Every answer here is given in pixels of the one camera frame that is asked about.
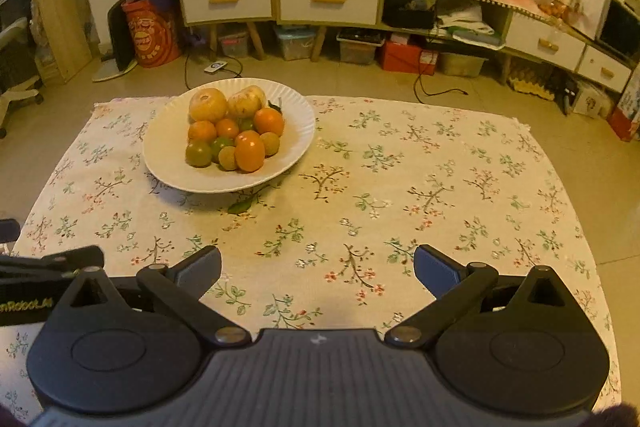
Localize white office chair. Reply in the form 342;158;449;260
0;17;45;138

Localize clear storage box blue lid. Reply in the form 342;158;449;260
273;26;317;62

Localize small clear storage box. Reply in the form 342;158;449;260
219;29;250;58

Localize black panel on white base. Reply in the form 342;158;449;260
92;0;138;82

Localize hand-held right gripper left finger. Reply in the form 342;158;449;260
52;245;252;348

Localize red shoe box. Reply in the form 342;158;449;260
377;39;440;75

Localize floral tablecloth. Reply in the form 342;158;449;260
7;94;621;413

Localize white printed carton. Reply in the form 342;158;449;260
570;82;608;118

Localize wooden boards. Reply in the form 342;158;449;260
32;0;93;82

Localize white microwave black door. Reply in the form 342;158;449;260
575;0;640;58

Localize red printed carton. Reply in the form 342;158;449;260
606;92;640;142

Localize red printed bag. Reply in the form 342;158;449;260
121;0;182;68

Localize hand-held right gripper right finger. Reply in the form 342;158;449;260
384;244;576;348

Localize yellow egg cartons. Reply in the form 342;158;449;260
507;67;556;100

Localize black power cable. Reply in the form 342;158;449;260
412;0;471;100

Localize pile of white papers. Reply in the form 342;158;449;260
435;2;503;45

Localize orange tomato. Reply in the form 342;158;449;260
253;107;285;136
234;130;266;172

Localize orange tangerine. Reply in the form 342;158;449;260
216;118;241;140
188;120;218;144

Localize white ribbed plate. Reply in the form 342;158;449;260
143;78;316;194

